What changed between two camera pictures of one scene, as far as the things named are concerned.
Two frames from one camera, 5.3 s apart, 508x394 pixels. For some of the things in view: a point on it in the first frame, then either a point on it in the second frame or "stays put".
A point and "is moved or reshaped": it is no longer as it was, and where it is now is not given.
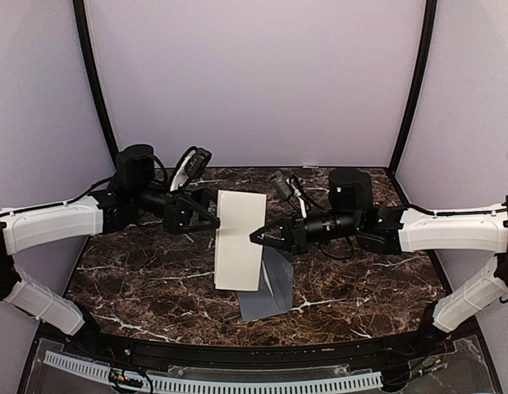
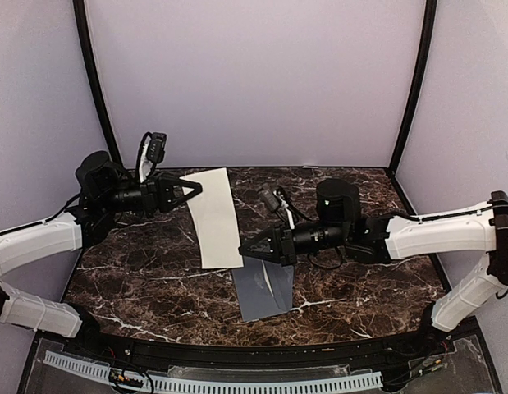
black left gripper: (178, 213) -> (158, 194)
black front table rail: (162, 351) stays put
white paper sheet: (238, 258) is moved or reshaped
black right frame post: (427, 44) stays put
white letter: (267, 277) stays put
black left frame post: (94, 81) stays put
